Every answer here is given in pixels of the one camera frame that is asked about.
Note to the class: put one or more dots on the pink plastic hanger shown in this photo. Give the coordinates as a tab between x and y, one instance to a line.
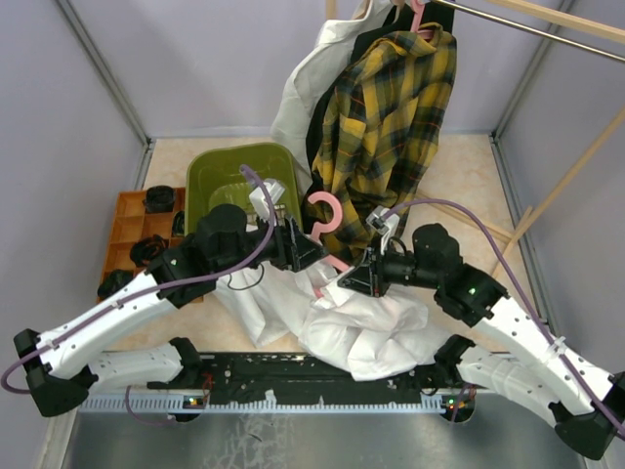
332	215

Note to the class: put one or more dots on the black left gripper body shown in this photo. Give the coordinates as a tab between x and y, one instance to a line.
279	252

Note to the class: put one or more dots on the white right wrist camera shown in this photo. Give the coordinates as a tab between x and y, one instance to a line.
384	224

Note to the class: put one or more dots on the green plastic basket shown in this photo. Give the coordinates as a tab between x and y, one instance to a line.
214	178

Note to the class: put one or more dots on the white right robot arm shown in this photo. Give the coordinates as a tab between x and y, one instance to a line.
582	402

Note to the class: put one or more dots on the yellow plaid shirt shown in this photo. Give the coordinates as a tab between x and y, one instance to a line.
386	132

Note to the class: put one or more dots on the white collared shirt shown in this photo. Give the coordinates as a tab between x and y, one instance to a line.
370	338

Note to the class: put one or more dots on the wooden rack frame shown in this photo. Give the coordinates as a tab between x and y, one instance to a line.
532	125

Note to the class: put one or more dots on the cream white hanging garment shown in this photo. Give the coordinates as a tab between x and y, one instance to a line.
315	73

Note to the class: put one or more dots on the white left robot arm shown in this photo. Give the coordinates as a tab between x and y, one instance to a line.
63	366

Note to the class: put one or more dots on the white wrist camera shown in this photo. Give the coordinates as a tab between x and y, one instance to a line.
384	224
259	201

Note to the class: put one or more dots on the orange compartment tray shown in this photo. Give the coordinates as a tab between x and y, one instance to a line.
136	234

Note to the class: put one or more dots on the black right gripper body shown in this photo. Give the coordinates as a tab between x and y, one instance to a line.
397	269

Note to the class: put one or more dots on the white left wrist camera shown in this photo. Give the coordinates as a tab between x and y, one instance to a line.
259	201

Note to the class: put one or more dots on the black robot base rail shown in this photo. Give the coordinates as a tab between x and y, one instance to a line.
300	379

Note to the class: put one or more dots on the black hanging garment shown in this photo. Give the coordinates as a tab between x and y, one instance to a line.
317	127

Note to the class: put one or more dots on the pink hanger with plaid shirt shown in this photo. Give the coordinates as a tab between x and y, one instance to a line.
418	8

